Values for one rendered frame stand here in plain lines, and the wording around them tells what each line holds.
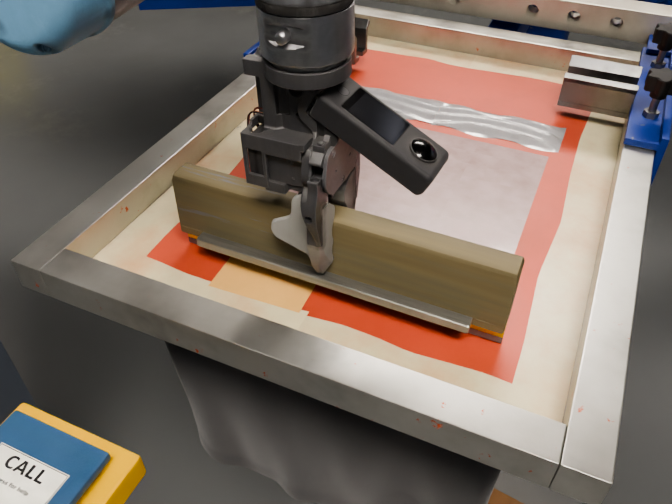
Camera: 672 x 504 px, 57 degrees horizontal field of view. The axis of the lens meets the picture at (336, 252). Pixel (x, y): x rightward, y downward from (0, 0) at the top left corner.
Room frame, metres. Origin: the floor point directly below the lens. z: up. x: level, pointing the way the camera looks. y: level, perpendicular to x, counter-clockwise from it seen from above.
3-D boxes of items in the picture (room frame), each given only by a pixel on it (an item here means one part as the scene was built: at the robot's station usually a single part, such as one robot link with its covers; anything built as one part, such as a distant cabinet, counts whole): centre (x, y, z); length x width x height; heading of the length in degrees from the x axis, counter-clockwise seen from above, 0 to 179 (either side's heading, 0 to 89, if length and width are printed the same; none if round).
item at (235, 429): (0.44, 0.02, 0.74); 0.45 x 0.03 x 0.43; 66
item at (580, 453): (0.70, -0.10, 0.97); 0.79 x 0.58 x 0.04; 156
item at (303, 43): (0.47, 0.02, 1.22); 0.08 x 0.08 x 0.05
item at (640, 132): (0.81, -0.45, 0.97); 0.30 x 0.05 x 0.07; 156
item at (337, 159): (0.48, 0.03, 1.14); 0.09 x 0.08 x 0.12; 66
